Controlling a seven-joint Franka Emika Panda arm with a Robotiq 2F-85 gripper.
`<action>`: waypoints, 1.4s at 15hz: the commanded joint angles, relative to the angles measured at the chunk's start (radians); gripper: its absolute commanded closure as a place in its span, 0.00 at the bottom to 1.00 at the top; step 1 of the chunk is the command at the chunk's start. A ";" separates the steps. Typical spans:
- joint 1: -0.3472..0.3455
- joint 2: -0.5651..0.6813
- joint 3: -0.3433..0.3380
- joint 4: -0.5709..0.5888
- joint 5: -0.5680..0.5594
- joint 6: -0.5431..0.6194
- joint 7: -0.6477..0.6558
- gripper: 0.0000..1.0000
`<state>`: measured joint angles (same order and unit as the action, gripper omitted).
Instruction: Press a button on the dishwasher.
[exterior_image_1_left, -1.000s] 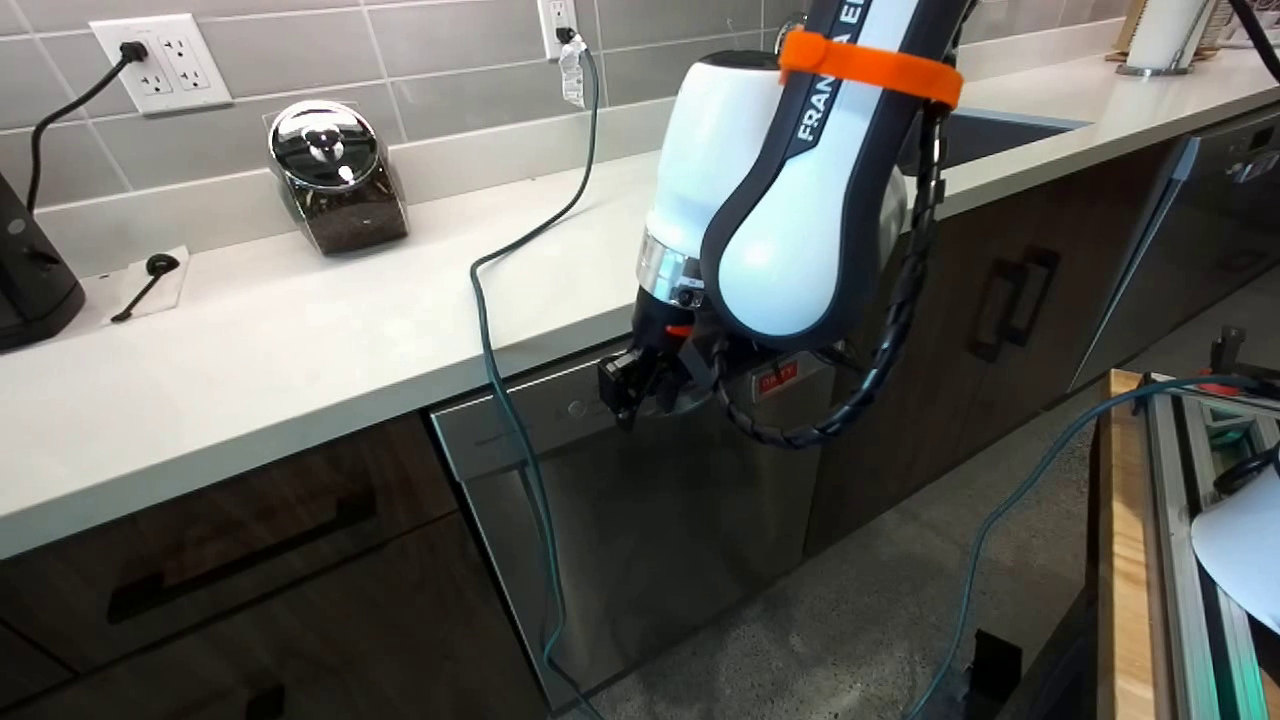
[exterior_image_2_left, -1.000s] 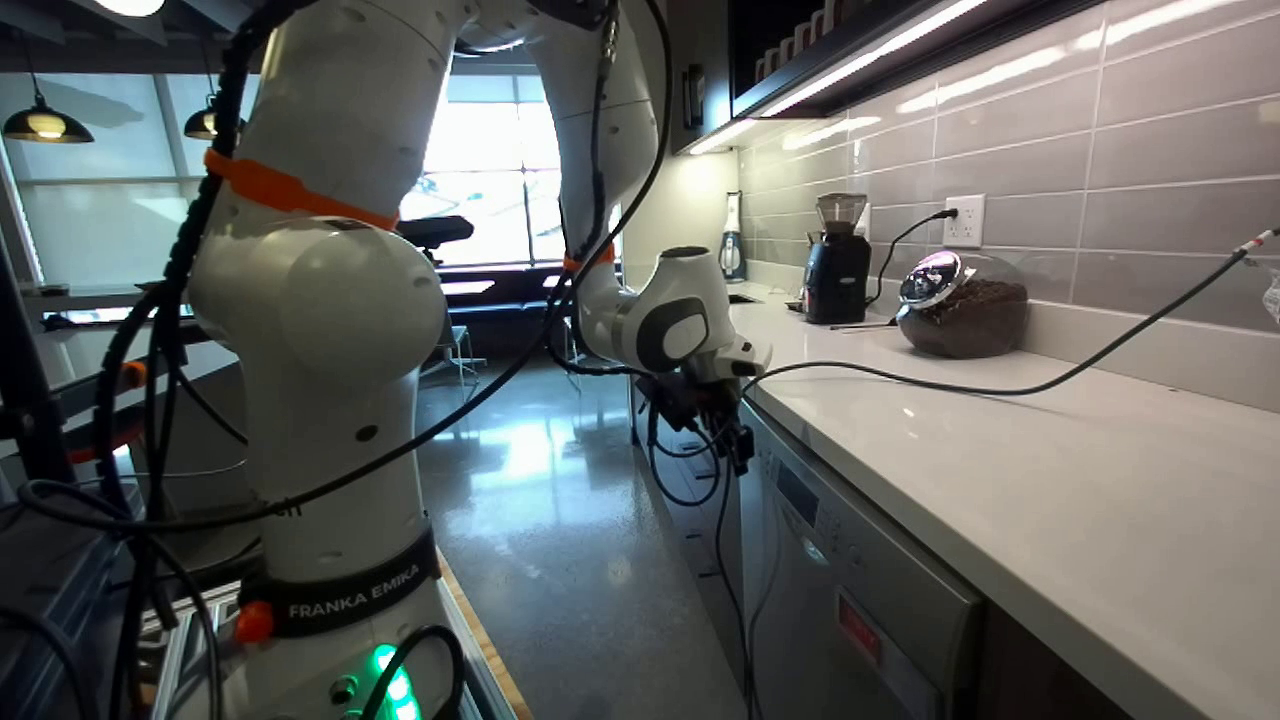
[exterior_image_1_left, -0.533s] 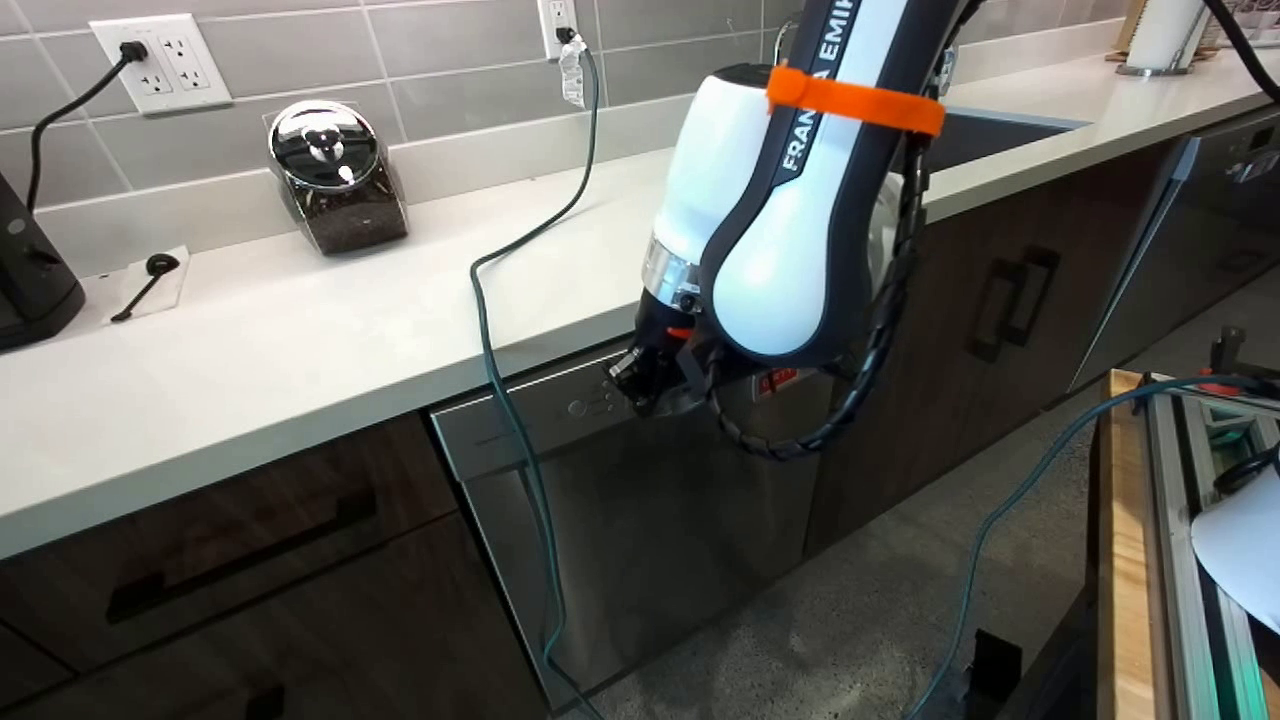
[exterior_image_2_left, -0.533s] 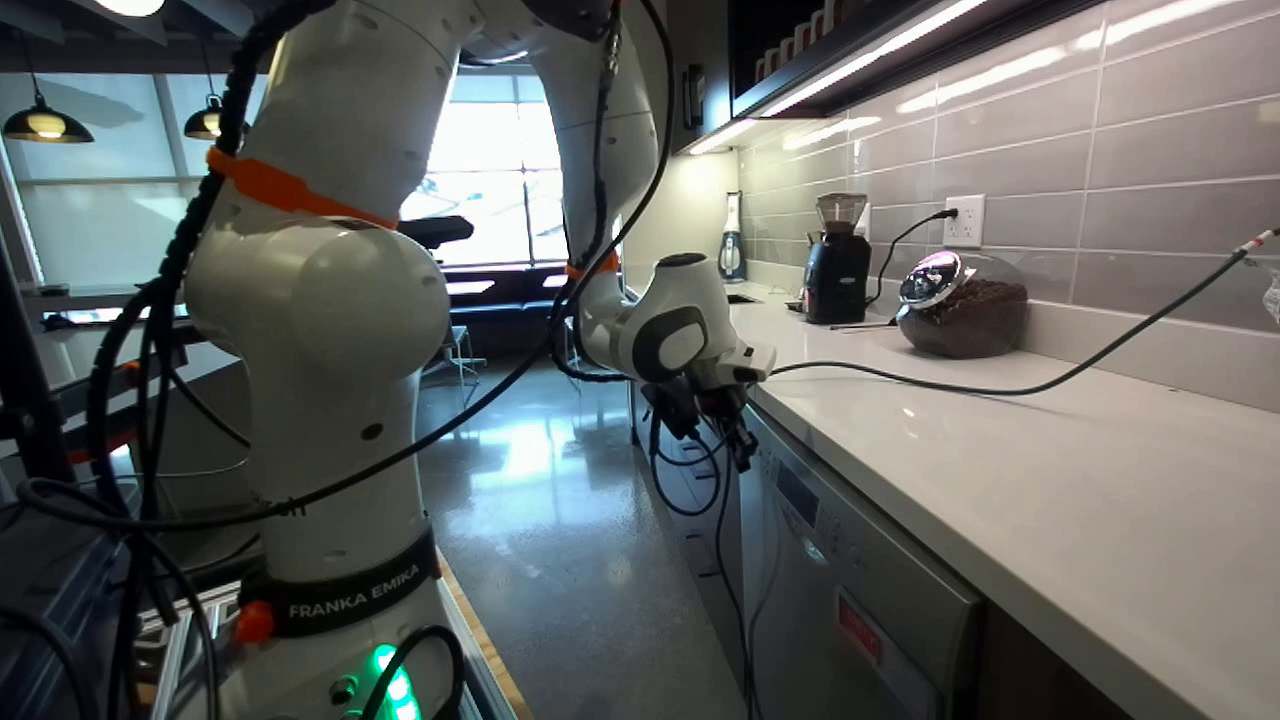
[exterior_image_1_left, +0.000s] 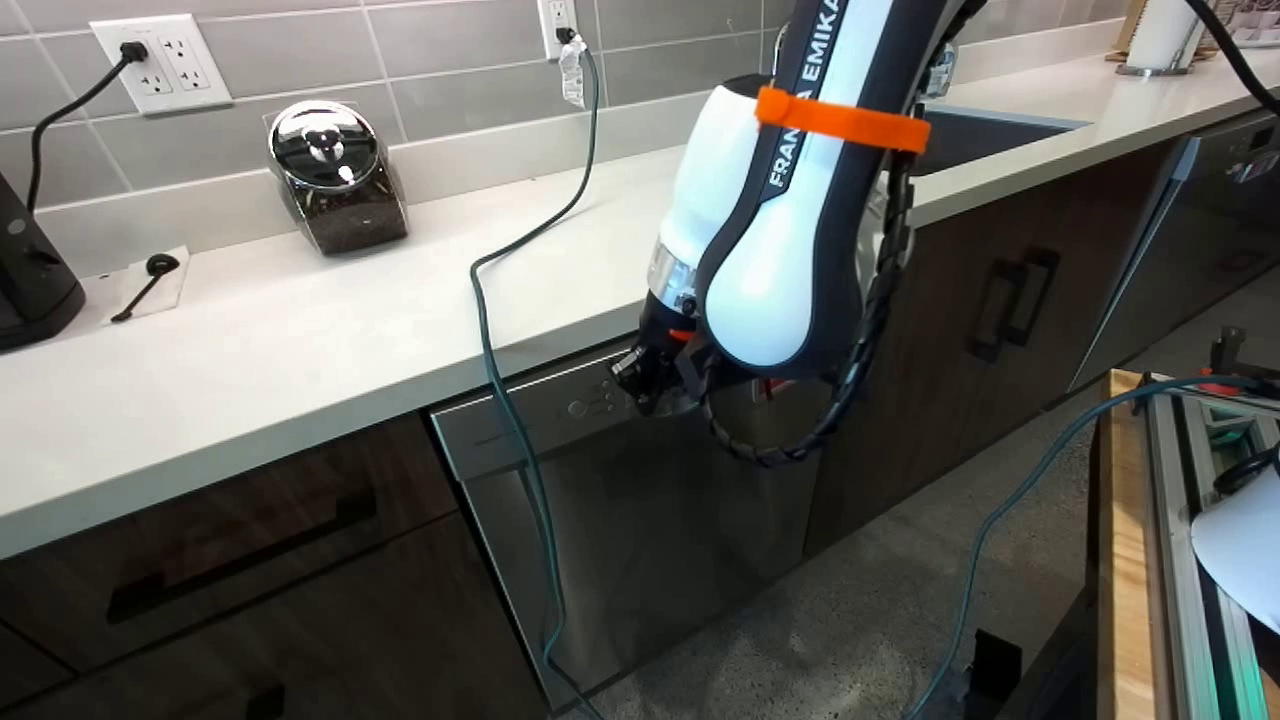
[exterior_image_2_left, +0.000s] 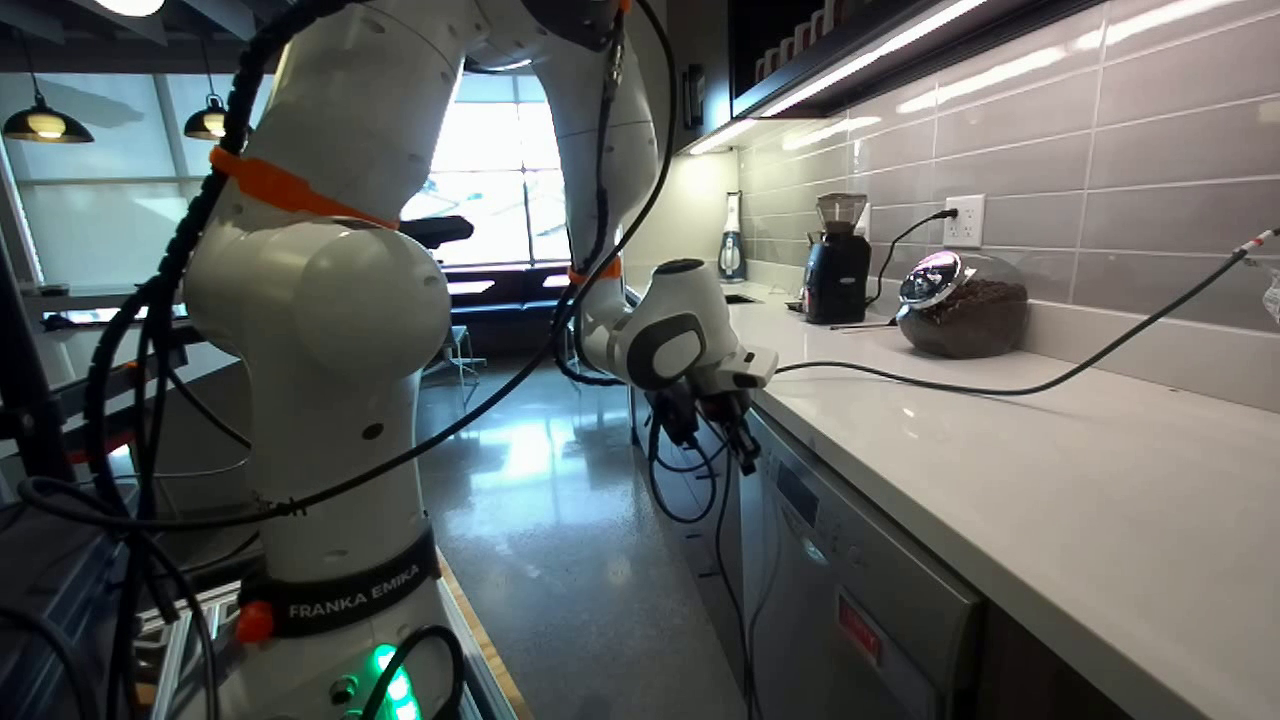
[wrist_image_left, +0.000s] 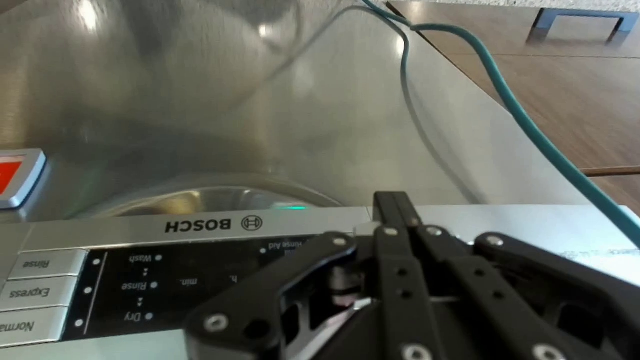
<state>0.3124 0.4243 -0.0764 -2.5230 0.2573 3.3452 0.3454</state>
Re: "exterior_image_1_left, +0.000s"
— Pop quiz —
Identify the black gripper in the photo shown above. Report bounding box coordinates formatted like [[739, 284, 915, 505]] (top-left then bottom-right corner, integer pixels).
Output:
[[607, 308, 771, 420]]

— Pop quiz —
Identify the stainless steel Bosch dishwasher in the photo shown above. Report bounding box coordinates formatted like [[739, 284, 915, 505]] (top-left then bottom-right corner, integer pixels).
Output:
[[427, 333, 854, 711]]

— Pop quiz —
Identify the white plug adapter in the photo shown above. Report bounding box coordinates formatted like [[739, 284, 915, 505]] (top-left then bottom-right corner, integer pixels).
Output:
[[554, 24, 599, 116]]

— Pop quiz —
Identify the dark wood sink cabinet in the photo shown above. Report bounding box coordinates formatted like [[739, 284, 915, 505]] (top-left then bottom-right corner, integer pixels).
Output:
[[804, 132, 1184, 560]]

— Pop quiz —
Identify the glass jar with metal lid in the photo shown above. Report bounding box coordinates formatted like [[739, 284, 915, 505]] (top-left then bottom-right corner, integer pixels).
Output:
[[260, 96, 416, 259]]

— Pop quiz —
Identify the dark undermount sink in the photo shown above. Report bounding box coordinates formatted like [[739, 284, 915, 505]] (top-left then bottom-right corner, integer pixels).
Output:
[[915, 104, 1079, 179]]

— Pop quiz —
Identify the clear soap bottle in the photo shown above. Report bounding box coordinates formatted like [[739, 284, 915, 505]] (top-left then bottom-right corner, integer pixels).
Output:
[[924, 38, 963, 101]]

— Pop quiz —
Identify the dark wood drawer cabinet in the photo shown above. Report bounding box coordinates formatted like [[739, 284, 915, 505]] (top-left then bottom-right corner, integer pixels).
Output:
[[0, 412, 554, 720]]

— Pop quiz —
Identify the black table foot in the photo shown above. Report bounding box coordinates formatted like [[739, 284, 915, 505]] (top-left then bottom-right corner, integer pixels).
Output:
[[969, 625, 1030, 704]]

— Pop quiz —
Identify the white paper napkin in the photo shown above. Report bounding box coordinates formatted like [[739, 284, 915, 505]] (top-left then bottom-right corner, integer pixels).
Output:
[[84, 242, 195, 333]]

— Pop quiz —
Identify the black spoon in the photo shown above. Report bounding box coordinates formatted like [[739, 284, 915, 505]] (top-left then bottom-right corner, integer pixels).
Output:
[[107, 249, 184, 329]]

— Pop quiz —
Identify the wooden edged robot table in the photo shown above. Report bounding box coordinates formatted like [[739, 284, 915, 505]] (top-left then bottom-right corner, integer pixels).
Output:
[[1089, 365, 1280, 720]]

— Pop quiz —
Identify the stainless steel appliance front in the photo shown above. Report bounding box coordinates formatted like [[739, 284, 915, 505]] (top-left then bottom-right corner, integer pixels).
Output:
[[1070, 104, 1280, 397]]

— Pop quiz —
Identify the black clamp knob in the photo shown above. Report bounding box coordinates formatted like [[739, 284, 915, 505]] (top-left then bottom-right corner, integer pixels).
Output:
[[1205, 319, 1258, 384]]

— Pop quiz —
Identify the black coffee grinder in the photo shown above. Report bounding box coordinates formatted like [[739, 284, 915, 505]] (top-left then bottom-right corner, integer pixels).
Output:
[[0, 171, 94, 361]]

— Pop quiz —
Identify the white paper towel roll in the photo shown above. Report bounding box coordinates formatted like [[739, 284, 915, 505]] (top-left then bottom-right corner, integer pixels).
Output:
[[1120, 0, 1213, 79]]

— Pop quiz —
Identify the printed cardboard box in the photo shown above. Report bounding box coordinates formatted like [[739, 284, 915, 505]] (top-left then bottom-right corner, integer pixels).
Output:
[[1205, 0, 1280, 53]]

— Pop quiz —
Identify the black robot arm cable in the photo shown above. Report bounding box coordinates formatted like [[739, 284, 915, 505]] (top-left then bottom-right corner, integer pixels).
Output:
[[690, 0, 1001, 472]]

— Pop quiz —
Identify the teal power cable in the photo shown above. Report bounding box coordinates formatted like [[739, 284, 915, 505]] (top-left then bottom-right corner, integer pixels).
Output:
[[466, 38, 607, 720], [909, 367, 1280, 720]]

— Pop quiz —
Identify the orange velcro strap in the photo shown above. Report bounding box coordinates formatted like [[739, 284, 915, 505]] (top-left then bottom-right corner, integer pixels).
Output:
[[751, 79, 939, 159]]

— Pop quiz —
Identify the black cabinet door handle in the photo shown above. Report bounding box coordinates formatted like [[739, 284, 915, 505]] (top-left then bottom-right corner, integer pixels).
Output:
[[1001, 244, 1070, 353], [963, 258, 1030, 365]]

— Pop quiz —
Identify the white single wall outlet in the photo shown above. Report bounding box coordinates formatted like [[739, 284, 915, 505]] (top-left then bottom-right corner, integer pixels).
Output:
[[532, 0, 587, 65]]

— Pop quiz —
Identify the long black drawer handle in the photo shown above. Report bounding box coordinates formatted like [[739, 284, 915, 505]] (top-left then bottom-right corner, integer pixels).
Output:
[[103, 487, 384, 630]]

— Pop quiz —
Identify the white double wall outlet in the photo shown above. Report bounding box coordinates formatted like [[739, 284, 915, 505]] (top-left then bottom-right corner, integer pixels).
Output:
[[90, 7, 237, 124]]

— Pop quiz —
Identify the aluminium frame rail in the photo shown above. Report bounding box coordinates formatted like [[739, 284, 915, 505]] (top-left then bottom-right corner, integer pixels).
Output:
[[1143, 391, 1276, 720]]

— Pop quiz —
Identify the black grinder power cord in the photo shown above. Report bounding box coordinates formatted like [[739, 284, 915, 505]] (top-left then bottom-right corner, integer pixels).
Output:
[[21, 38, 156, 217]]

